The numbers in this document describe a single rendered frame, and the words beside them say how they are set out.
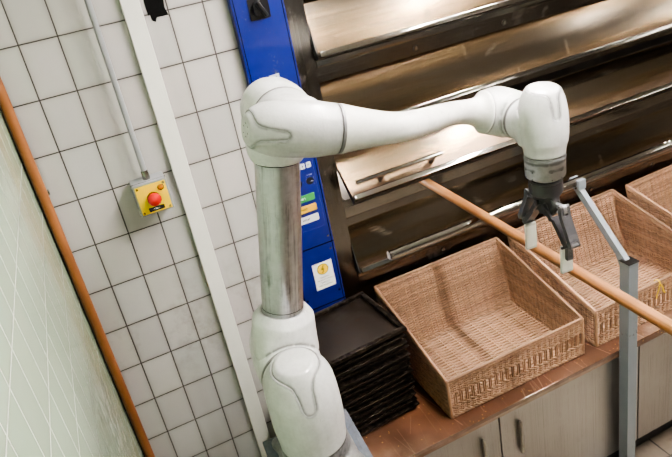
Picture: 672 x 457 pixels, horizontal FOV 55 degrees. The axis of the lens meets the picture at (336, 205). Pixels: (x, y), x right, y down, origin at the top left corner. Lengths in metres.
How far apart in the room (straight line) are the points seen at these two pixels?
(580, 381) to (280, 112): 1.59
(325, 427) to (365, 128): 0.64
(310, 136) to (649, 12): 1.94
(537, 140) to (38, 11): 1.29
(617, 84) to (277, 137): 1.83
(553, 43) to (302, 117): 1.53
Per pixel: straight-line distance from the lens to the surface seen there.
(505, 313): 2.63
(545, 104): 1.42
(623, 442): 2.73
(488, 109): 1.53
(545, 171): 1.48
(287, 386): 1.41
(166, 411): 2.40
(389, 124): 1.27
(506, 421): 2.31
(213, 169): 2.05
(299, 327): 1.55
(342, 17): 2.11
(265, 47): 1.99
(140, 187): 1.95
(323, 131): 1.21
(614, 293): 1.67
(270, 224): 1.44
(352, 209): 2.26
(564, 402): 2.44
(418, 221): 2.42
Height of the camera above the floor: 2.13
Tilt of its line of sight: 25 degrees down
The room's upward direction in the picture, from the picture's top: 11 degrees counter-clockwise
